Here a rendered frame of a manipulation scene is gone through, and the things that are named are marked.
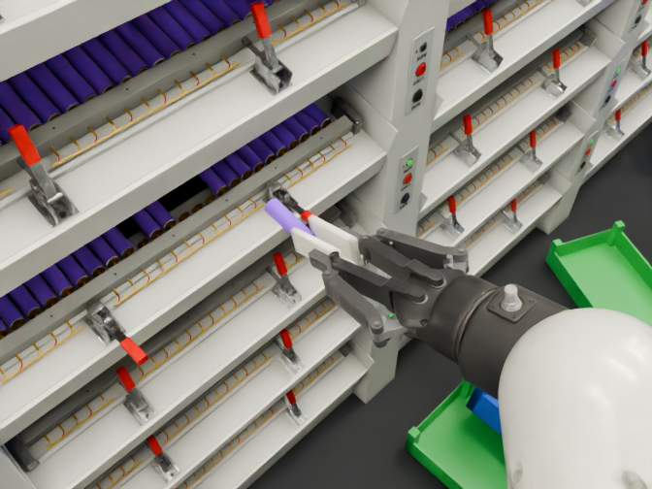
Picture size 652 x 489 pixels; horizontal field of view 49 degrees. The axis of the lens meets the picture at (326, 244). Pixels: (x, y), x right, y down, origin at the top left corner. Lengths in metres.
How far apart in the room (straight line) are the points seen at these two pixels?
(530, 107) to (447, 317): 0.89
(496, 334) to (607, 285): 1.36
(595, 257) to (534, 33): 0.84
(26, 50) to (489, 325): 0.41
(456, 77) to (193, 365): 0.58
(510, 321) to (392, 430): 1.05
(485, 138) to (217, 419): 0.68
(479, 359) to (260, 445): 0.88
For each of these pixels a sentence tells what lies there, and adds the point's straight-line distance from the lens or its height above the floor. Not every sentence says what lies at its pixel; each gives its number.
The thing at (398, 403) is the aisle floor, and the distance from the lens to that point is 1.63.
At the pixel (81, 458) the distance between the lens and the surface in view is 1.01.
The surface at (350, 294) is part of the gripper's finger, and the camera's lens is 0.66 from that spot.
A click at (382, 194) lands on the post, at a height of 0.66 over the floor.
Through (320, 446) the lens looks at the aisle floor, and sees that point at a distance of 1.58.
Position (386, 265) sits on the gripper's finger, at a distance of 0.70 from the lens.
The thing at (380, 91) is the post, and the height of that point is 0.85.
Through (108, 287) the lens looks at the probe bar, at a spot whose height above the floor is 0.79.
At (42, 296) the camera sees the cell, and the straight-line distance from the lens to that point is 0.86.
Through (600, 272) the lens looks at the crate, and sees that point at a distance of 1.94.
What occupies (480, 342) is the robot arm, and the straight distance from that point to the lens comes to 0.58.
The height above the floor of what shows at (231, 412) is 0.36.
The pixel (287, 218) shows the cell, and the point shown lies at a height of 0.87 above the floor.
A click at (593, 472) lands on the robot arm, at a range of 0.41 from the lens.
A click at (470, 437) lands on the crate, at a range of 1.62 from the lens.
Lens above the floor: 1.45
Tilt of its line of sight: 50 degrees down
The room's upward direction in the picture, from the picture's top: straight up
